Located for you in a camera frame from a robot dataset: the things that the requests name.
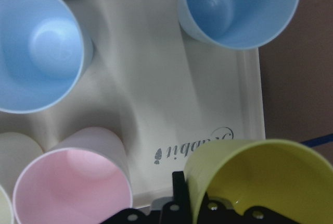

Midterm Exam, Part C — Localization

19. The blue cup tray middle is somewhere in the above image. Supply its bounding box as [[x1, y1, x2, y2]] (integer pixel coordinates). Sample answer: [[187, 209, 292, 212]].
[[1, 0, 93, 114]]

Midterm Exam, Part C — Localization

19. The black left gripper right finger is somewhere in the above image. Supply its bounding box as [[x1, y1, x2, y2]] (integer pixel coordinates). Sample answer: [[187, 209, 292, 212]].
[[235, 204, 308, 224]]

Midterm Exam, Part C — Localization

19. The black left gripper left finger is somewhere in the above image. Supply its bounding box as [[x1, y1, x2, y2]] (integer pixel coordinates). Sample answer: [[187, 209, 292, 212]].
[[172, 171, 192, 223]]

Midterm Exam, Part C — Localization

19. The pink plastic cup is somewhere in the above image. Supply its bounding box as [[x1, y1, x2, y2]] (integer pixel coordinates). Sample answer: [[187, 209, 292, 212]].
[[13, 127, 133, 223]]

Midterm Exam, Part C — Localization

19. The cream plastic tray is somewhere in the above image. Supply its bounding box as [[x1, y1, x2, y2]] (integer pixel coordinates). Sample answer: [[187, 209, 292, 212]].
[[1, 0, 265, 208]]

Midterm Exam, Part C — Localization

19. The pale cream plastic cup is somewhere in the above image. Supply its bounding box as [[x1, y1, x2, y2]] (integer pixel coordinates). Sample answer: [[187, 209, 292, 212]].
[[0, 131, 44, 224]]

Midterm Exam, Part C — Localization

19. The yellow-green plastic cup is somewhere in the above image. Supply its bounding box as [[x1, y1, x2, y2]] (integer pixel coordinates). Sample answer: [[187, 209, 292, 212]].
[[184, 139, 332, 223]]

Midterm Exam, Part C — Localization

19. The blue cup near tray logo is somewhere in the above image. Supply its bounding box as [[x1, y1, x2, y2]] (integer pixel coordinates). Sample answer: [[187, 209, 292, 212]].
[[178, 0, 299, 49]]

